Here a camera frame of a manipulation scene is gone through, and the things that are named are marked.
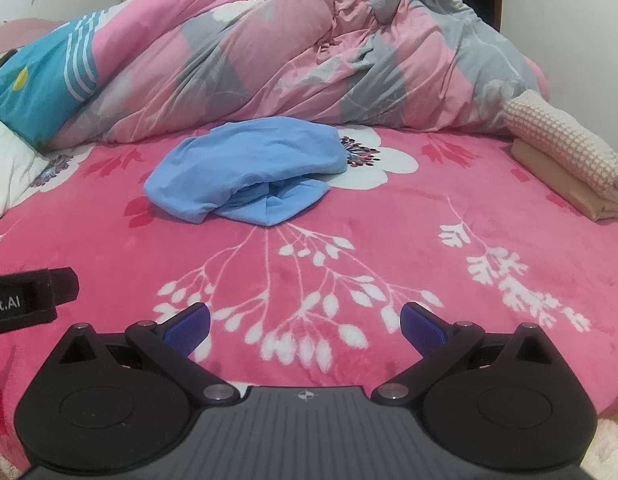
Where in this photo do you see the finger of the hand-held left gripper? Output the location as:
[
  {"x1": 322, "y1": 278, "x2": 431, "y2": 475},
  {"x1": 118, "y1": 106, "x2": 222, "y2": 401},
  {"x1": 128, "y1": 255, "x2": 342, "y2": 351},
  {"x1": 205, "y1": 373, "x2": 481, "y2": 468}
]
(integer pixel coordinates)
[{"x1": 45, "y1": 268, "x2": 80, "y2": 307}]

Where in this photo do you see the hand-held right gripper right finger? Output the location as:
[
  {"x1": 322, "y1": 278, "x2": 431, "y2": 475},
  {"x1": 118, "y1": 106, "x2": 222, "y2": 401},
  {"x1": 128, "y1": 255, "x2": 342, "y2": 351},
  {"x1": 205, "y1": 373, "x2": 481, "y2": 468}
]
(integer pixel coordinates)
[{"x1": 371, "y1": 302, "x2": 557, "y2": 407}]

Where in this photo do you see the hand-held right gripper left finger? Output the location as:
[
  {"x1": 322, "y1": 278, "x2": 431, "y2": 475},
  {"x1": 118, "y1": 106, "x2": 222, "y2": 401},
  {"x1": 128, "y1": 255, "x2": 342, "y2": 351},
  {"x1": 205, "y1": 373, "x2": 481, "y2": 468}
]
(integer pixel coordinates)
[{"x1": 59, "y1": 302, "x2": 240, "y2": 407}]

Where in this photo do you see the light blue t-shirt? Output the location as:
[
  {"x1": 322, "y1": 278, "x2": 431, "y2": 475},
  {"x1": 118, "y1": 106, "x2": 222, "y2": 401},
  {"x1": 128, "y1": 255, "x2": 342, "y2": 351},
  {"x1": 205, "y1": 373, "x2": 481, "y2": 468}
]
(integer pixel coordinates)
[{"x1": 144, "y1": 116, "x2": 347, "y2": 227}]

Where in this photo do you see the pink floral fleece blanket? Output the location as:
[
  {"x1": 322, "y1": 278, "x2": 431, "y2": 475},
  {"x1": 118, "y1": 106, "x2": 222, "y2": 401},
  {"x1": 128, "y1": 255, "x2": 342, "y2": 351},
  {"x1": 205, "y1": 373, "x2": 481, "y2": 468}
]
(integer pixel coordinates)
[{"x1": 0, "y1": 122, "x2": 618, "y2": 461}]

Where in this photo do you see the white pillow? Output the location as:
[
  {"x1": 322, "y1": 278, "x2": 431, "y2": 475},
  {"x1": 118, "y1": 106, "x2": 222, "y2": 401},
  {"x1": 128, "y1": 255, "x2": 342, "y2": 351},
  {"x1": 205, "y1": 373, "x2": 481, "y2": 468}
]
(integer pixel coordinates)
[{"x1": 0, "y1": 112, "x2": 54, "y2": 221}]

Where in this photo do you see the beige folded cloth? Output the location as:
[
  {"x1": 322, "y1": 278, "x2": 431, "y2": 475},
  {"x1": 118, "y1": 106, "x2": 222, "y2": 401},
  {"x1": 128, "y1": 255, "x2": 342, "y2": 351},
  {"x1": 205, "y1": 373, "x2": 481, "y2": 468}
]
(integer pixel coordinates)
[{"x1": 511, "y1": 140, "x2": 618, "y2": 222}]

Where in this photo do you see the cream fluffy rug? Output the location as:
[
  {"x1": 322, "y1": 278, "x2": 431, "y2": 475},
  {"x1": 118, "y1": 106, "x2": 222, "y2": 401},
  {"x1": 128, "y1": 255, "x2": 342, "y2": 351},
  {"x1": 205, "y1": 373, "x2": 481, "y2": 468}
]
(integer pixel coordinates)
[{"x1": 584, "y1": 415, "x2": 618, "y2": 480}]

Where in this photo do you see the cream waffle knit cloth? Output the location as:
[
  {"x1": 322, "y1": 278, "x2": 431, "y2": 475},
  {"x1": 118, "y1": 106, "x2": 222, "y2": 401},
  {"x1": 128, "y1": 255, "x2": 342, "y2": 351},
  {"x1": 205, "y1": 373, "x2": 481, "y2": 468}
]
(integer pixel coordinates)
[{"x1": 504, "y1": 90, "x2": 618, "y2": 201}]

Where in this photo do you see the pink headboard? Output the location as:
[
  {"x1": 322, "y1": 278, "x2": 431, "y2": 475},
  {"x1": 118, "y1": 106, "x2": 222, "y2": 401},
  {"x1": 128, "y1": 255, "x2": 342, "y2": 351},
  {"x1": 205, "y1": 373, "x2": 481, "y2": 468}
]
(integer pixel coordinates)
[{"x1": 0, "y1": 19, "x2": 70, "y2": 58}]

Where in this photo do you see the pink grey teal floral quilt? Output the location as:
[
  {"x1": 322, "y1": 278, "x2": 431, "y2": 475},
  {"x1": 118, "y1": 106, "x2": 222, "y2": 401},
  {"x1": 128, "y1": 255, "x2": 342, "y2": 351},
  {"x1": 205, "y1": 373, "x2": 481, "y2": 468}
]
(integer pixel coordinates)
[{"x1": 0, "y1": 0, "x2": 552, "y2": 151}]

